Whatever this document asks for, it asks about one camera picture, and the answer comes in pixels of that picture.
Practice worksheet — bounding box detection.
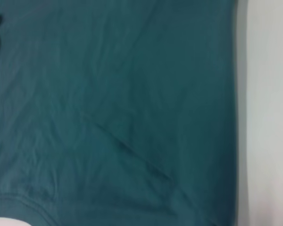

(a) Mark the teal blue t-shirt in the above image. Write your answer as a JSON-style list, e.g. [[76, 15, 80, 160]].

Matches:
[[0, 0, 243, 226]]

